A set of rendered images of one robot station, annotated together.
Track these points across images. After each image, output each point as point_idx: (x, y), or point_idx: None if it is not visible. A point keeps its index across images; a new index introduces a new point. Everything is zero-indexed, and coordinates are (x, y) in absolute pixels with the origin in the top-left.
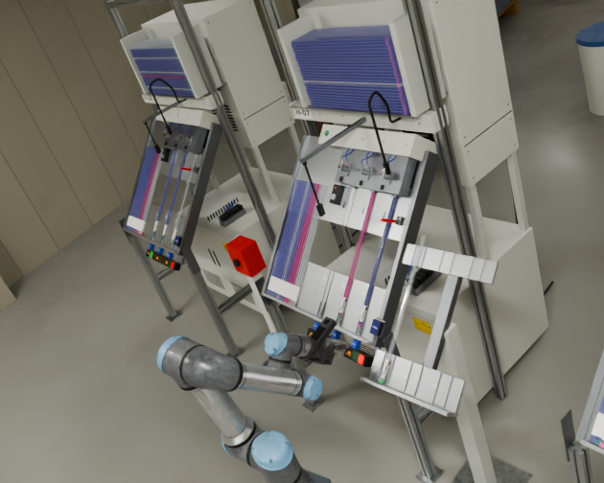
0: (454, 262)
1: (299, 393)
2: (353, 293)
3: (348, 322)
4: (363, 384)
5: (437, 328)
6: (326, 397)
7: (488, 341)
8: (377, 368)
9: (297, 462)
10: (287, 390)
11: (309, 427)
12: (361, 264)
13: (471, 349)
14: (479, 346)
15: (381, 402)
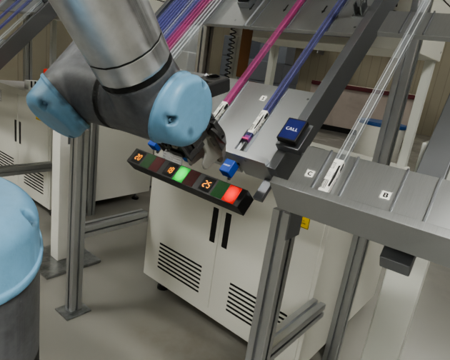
0: None
1: (146, 88)
2: (241, 99)
3: None
4: (148, 305)
5: (444, 136)
6: (93, 308)
7: (356, 272)
8: (304, 178)
9: (36, 325)
10: (120, 26)
11: (53, 341)
12: None
13: (335, 275)
14: (340, 277)
15: (168, 331)
